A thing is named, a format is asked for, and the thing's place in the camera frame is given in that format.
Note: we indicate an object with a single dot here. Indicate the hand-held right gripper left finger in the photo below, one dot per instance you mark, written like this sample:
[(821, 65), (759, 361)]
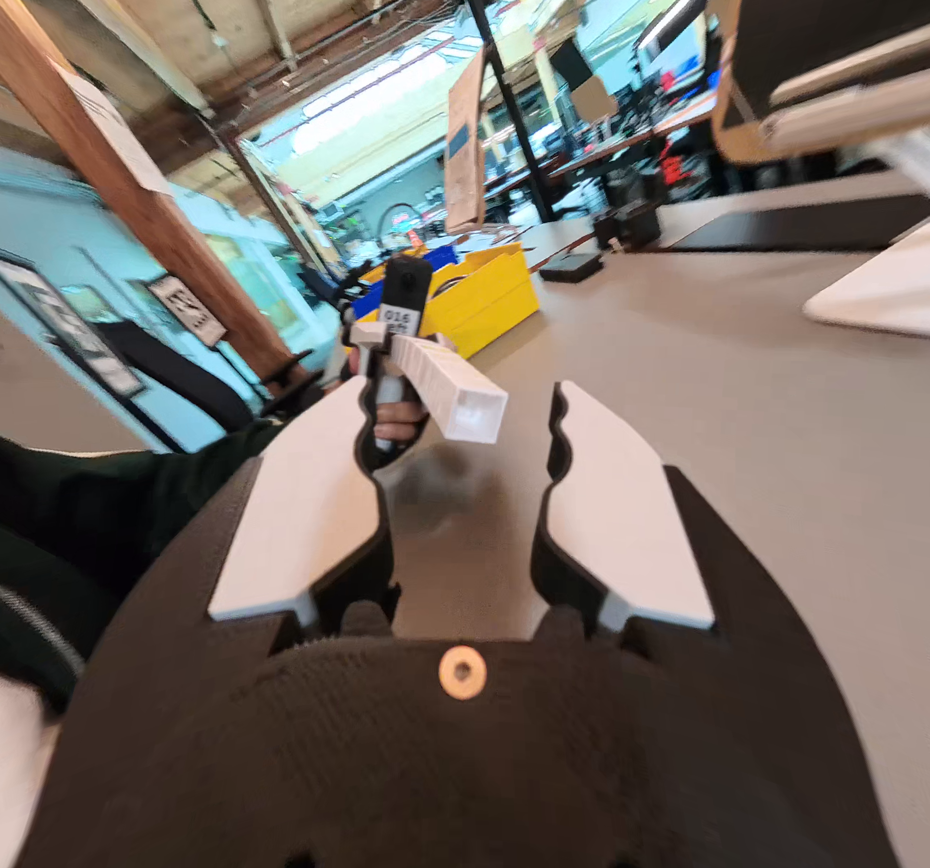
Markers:
[(305, 519)]

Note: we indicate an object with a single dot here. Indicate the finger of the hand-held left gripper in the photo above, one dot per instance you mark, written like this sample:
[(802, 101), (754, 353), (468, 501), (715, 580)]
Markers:
[(370, 336), (444, 345)]

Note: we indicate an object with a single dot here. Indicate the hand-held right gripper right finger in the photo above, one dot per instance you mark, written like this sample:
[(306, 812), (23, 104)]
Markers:
[(632, 526)]

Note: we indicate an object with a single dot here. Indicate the white long box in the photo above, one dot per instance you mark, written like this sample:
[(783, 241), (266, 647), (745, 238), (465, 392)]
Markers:
[(450, 381)]

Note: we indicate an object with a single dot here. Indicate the yellow plastic bin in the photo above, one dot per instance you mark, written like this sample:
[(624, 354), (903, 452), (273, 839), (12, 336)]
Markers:
[(494, 301)]

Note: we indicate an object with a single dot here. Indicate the person's left forearm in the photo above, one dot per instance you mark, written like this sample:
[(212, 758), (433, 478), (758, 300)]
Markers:
[(181, 468)]

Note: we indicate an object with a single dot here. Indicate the grey desk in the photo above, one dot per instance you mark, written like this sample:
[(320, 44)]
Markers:
[(726, 410)]

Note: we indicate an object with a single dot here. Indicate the person's left hand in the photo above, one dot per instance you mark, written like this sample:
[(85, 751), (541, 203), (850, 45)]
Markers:
[(398, 421)]

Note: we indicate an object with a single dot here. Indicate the blue plastic bin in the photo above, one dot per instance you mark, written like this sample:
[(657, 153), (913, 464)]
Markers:
[(439, 258)]

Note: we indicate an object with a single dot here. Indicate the black flat box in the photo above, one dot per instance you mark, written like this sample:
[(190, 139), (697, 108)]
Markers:
[(570, 266)]

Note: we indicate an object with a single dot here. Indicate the cardboard sheet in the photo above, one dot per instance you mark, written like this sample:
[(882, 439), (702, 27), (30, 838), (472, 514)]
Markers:
[(465, 141)]

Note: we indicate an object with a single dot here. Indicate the framed marker sign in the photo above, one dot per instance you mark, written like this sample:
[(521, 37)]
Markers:
[(189, 308)]

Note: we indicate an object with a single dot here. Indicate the black office chair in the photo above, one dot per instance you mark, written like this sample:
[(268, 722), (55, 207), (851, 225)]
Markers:
[(181, 374)]

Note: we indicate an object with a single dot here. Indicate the black charging case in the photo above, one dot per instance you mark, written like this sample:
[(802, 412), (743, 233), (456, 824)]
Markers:
[(628, 225)]

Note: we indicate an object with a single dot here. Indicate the black pole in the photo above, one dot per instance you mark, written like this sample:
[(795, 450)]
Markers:
[(508, 83)]

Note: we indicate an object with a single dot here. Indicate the dark green zip jacket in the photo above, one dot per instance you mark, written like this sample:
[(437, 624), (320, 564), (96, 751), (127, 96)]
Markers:
[(72, 519)]

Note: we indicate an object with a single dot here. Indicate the small stand with tan board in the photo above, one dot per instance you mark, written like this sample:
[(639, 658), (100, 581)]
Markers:
[(588, 90)]

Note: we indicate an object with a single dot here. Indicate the tall black framed poster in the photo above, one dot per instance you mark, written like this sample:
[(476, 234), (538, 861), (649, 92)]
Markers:
[(72, 330)]

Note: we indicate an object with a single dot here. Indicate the white paper notice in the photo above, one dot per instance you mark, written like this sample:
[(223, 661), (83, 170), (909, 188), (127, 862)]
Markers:
[(116, 127)]

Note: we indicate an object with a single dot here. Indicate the white tilting stand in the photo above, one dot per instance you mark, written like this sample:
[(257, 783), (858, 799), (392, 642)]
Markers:
[(872, 294)]

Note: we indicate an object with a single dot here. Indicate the black flat pad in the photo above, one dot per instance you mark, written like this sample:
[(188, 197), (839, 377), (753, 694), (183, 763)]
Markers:
[(799, 232)]

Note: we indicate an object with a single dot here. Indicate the black lamp bar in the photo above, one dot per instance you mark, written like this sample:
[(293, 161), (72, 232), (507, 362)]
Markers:
[(672, 14)]

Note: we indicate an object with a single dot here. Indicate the cream white shirt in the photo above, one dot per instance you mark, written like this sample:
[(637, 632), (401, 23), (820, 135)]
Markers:
[(22, 773)]

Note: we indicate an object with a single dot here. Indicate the wooden post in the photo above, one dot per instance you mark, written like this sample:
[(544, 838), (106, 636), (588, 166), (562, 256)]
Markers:
[(145, 214)]

